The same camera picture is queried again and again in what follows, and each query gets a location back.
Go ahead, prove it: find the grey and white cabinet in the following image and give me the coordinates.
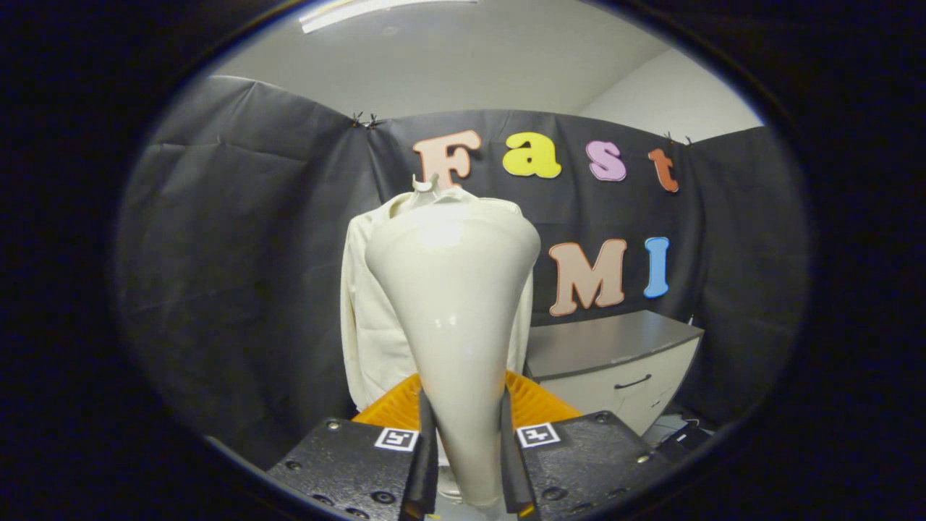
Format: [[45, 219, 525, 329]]
[[524, 310, 705, 436]]

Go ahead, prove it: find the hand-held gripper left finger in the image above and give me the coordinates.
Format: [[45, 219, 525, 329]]
[[266, 373, 440, 521]]

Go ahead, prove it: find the cream button-up shirt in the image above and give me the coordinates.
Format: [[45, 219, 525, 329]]
[[340, 190, 535, 412]]

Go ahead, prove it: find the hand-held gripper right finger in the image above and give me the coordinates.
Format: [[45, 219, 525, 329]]
[[499, 370, 674, 520]]

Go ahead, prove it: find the white garment steamer head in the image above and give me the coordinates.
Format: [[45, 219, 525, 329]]
[[365, 206, 542, 507]]

